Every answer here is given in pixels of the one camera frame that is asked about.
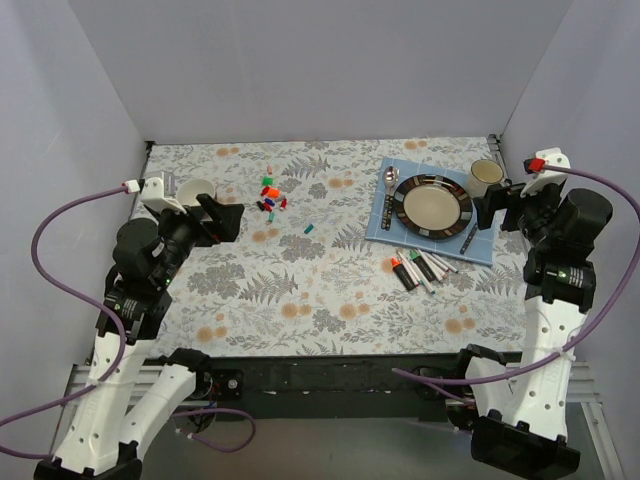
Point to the black orange highlighter body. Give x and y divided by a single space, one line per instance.
402 274

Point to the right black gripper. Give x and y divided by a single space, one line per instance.
511 206

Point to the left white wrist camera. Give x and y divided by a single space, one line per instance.
157 193

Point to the cream enamel mug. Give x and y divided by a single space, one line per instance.
482 174

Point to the patterned handle knife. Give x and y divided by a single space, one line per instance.
468 240

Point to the metal spoon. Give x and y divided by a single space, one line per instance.
390 179

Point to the aluminium frame rail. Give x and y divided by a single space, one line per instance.
581 390

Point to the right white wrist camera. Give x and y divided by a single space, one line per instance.
546 167

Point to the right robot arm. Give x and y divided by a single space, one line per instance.
521 425

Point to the red white mug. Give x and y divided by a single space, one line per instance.
188 191

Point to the dark rimmed cream plate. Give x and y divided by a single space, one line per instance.
432 206

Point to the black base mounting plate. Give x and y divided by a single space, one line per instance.
323 387

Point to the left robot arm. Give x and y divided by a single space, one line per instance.
108 438

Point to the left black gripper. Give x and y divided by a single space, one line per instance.
204 225

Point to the floral tablecloth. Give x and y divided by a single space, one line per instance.
279 292

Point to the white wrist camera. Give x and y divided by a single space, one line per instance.
157 193
546 167

